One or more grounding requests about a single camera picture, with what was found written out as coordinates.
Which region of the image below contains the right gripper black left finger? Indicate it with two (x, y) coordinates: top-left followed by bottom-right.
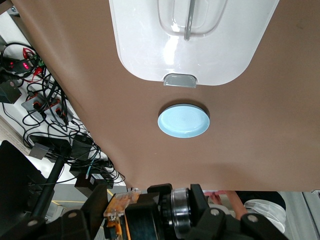
(23, 184), (112, 240)

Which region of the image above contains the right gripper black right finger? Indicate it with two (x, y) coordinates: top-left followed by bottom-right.
(189, 183), (287, 240)

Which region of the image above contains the person bare forearm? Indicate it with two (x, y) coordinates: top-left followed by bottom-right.
(223, 191), (249, 220)

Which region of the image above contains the dark brown box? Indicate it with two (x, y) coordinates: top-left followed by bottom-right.
(74, 172), (115, 200)

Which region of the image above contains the small grey box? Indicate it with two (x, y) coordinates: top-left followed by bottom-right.
(29, 142), (52, 160)

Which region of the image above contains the black box grey top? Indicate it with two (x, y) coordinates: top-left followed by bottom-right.
(0, 79), (24, 104)

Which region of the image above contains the grey box latch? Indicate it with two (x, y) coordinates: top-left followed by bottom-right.
(162, 73), (198, 89)

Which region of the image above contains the white lidded storage box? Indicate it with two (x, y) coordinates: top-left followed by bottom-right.
(109, 0), (280, 87)

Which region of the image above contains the pink paper sheet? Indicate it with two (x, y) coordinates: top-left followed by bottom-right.
(203, 189), (227, 201)

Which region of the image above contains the white rounded cap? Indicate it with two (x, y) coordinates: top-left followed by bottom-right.
(243, 198), (286, 234)

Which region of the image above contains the black stand pole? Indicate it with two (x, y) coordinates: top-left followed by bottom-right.
(31, 157), (65, 221)

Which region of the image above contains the black power adapter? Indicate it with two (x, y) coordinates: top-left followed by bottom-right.
(70, 134), (94, 163)

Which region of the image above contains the black flat panel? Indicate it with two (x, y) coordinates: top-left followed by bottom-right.
(0, 140), (45, 218)

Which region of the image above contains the light blue round plate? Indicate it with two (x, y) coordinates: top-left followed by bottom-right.
(157, 103), (211, 139)

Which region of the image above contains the grey power strip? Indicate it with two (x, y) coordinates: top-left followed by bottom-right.
(21, 93), (75, 120)

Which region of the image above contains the black device red light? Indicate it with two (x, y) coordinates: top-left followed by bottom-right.
(8, 59), (35, 75)

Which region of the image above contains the green circuit board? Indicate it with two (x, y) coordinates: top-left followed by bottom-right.
(29, 54), (46, 68)

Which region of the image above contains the red small device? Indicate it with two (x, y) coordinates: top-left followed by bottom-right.
(21, 47), (35, 60)

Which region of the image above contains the black cable tangle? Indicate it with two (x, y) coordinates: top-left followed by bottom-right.
(0, 42), (126, 188)

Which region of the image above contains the clear lid handle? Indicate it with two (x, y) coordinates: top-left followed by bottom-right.
(158, 0), (227, 42)

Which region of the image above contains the metal table corner bracket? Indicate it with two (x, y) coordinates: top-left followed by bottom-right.
(0, 0), (21, 17)

